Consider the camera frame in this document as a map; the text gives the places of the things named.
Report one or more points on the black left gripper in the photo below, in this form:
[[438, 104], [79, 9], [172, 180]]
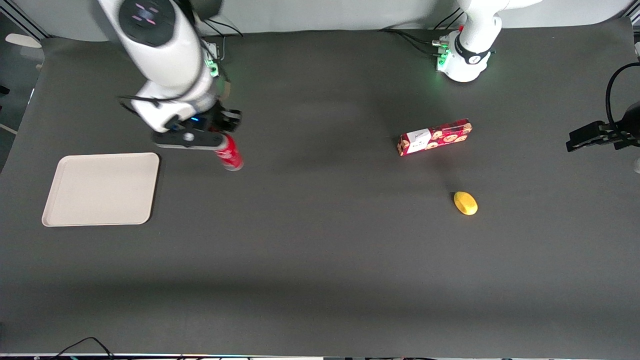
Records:
[[621, 134]]

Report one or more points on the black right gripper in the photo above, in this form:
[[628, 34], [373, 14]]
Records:
[[224, 118]]

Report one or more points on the red coke bottle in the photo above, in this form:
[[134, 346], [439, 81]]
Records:
[[231, 157]]

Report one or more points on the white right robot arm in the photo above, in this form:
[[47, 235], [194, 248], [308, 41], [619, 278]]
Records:
[[160, 50]]

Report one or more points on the beige plastic tray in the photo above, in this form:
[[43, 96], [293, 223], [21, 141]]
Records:
[[100, 189]]

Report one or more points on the yellow toy lemon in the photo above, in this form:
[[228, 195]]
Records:
[[465, 203]]

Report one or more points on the red cookie box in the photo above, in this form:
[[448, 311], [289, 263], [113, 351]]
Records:
[[435, 137]]

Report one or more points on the white oval object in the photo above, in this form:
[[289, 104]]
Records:
[[22, 41]]

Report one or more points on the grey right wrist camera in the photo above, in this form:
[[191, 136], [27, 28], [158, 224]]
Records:
[[187, 140]]

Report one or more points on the aluminium frame bar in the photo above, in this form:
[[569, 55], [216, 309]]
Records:
[[30, 20]]

